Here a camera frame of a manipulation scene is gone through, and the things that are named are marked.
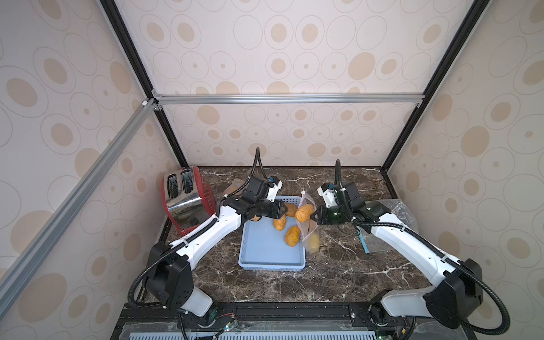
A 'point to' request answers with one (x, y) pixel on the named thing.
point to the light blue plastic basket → (261, 247)
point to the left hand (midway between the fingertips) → (291, 208)
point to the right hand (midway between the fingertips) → (318, 214)
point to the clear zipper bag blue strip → (399, 209)
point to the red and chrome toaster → (186, 197)
